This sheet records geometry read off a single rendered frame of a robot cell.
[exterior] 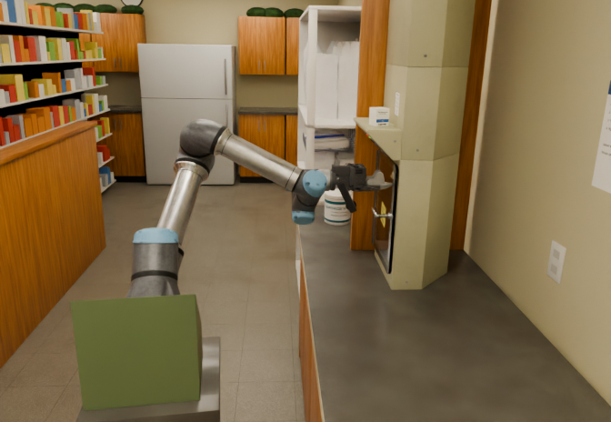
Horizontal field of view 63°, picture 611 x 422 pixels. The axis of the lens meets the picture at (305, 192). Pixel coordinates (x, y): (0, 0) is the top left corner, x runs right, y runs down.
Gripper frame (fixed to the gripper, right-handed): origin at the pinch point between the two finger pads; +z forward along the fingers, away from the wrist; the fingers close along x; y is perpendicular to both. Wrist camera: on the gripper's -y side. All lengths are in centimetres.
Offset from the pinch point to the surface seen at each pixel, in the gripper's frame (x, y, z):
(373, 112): 5.5, 24.6, -5.6
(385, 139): -4.5, 17.0, -2.9
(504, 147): 13.3, 11.4, 45.4
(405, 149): -4.5, 13.8, 3.9
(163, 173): 484, -114, -185
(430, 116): -4.5, 24.6, 11.2
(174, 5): 552, 99, -173
